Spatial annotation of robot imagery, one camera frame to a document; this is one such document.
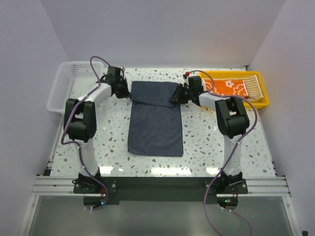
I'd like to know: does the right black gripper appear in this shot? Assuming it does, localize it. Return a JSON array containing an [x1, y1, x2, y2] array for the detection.
[[169, 84, 193, 105]]

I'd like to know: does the dark grey towel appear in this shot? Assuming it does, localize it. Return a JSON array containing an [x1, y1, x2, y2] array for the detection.
[[127, 81, 184, 157]]

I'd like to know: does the orange white patterned cloth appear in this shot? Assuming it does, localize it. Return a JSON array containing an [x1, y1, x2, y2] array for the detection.
[[202, 79, 249, 98]]

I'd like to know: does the yellow striped Doraemon towel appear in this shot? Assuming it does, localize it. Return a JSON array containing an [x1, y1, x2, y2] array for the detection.
[[243, 75, 263, 101]]

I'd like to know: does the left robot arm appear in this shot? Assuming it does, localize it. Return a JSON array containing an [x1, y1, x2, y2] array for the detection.
[[61, 66, 130, 193]]

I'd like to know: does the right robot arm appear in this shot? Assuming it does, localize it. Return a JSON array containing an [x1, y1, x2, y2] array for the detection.
[[170, 73, 250, 193]]

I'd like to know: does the white plastic laundry basket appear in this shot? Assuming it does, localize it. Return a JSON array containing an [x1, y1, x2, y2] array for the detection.
[[47, 61, 104, 115]]

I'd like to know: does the yellow plastic tray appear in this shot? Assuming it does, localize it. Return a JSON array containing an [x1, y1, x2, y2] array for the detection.
[[199, 71, 269, 109]]

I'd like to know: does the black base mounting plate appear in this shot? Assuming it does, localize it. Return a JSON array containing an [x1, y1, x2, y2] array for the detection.
[[72, 175, 249, 207]]

